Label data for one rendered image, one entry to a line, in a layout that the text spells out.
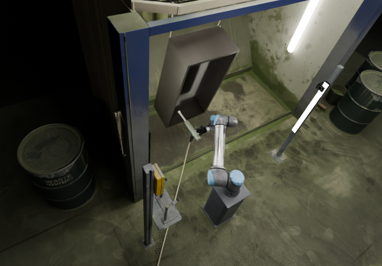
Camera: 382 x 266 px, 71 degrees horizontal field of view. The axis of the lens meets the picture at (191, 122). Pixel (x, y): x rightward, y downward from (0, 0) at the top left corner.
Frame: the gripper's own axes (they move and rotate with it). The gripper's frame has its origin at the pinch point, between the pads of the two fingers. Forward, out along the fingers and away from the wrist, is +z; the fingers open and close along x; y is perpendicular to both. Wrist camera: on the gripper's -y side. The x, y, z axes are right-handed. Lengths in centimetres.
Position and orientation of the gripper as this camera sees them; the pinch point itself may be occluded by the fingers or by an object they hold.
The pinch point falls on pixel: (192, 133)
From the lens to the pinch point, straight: 329.6
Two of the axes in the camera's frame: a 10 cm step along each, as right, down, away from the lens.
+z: -8.0, 2.9, -5.2
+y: -2.6, 6.2, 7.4
